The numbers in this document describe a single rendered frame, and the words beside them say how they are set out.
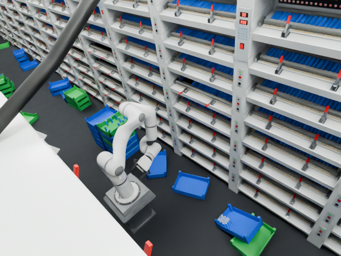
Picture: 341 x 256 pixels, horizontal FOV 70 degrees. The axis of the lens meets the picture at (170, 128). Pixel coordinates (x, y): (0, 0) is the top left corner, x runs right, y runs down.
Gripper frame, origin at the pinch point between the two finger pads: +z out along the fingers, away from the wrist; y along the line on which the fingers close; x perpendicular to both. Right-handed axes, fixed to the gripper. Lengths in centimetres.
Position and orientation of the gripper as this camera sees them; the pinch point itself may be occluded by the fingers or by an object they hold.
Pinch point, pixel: (137, 172)
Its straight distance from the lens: 186.6
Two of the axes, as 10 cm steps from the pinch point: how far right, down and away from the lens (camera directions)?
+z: -4.4, 5.9, -6.8
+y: -7.1, -6.9, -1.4
